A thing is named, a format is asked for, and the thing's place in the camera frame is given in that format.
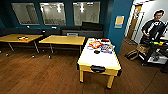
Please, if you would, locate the dark grey sofa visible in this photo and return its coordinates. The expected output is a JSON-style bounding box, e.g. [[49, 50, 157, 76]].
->
[[61, 21, 105, 40]]

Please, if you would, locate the light wooden game table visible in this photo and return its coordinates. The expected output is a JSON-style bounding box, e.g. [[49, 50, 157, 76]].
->
[[76, 37, 123, 90], [38, 34, 87, 56]]

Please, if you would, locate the red bowl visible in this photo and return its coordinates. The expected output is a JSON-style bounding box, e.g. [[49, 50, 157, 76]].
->
[[101, 38, 111, 43]]

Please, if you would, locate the dark framed window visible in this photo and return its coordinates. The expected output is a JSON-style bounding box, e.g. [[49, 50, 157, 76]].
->
[[72, 1, 102, 27], [39, 1, 67, 27], [11, 2, 40, 26]]

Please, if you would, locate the brown wooden door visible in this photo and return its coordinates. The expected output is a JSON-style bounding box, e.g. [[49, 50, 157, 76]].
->
[[127, 4, 143, 42]]

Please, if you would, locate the long dark sofa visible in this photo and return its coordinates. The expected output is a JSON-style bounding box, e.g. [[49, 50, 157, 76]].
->
[[0, 26, 63, 38]]

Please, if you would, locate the tall step ladder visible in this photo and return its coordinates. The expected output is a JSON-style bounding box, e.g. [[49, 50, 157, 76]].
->
[[133, 11, 145, 45]]

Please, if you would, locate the small red yellow item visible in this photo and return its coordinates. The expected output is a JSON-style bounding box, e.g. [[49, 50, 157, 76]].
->
[[17, 35, 30, 42]]

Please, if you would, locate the person in black top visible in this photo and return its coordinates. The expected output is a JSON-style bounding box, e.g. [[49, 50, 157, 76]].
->
[[140, 9, 168, 44]]

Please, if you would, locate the small yellow object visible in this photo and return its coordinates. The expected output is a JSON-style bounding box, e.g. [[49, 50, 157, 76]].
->
[[151, 40, 165, 46]]

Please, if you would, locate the yellow wall sign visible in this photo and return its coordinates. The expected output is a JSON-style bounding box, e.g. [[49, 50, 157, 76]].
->
[[114, 15, 126, 30]]

